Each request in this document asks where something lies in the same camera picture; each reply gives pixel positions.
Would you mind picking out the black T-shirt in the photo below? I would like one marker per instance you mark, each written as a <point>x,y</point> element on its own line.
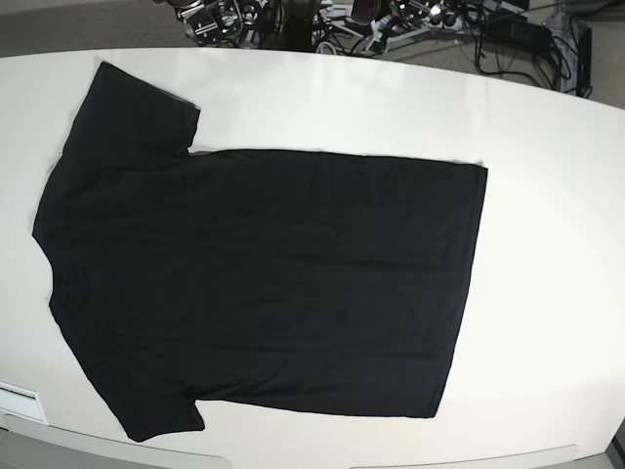
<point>306,281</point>

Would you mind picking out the white power strip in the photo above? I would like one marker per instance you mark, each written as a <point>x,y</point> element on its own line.
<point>425,13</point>

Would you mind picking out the black equipment box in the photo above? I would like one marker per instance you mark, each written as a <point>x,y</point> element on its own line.
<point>511,31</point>

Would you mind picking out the white label plate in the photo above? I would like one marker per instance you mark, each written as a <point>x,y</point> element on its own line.
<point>21,403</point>

